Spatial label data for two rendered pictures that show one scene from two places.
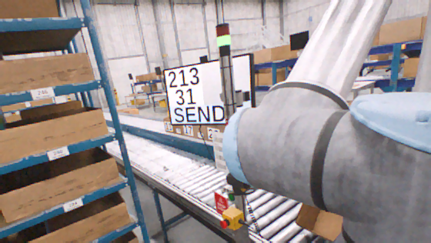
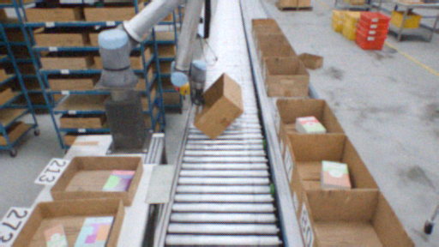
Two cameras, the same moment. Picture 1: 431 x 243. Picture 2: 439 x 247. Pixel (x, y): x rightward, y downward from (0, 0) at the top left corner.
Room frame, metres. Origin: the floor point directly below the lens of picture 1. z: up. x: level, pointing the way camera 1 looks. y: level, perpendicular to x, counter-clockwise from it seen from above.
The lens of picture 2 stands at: (-0.81, -1.65, 1.84)
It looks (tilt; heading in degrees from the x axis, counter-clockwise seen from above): 31 degrees down; 33
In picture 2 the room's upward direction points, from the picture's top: 1 degrees counter-clockwise
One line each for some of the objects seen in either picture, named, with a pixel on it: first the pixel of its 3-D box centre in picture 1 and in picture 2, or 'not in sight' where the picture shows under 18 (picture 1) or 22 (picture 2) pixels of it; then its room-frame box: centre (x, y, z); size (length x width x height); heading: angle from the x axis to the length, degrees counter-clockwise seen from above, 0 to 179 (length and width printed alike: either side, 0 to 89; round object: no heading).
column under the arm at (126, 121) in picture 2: not in sight; (127, 120); (0.24, -0.27, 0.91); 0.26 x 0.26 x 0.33; 35
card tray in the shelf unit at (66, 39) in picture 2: not in sight; (67, 35); (0.70, 0.94, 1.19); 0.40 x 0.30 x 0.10; 121
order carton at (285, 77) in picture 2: not in sight; (284, 76); (1.30, -0.86, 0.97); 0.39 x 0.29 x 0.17; 31
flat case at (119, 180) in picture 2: not in sight; (119, 183); (-0.09, -0.54, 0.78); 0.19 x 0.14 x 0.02; 29
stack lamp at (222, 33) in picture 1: (223, 36); not in sight; (0.97, -0.21, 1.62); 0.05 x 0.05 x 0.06
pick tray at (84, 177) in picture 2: not in sight; (100, 179); (-0.14, -0.46, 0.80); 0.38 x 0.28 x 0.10; 122
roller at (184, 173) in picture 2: not in sight; (223, 174); (0.31, -0.93, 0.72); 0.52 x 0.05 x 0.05; 121
